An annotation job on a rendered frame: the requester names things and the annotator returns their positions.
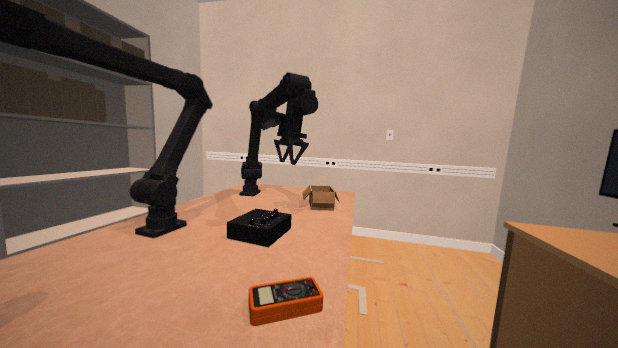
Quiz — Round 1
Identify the orange digital multimeter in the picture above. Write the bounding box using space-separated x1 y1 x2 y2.
248 277 323 326

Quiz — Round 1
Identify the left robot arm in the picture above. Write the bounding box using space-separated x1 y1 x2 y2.
239 72 318 196

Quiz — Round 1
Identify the brown cardboard box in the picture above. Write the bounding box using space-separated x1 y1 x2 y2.
303 185 340 211

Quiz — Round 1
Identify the black lighting desk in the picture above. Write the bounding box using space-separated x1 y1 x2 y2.
227 209 292 247

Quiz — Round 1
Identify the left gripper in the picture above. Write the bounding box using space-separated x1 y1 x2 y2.
274 116 309 165

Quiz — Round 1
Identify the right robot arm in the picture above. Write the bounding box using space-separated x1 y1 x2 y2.
0 0 213 238

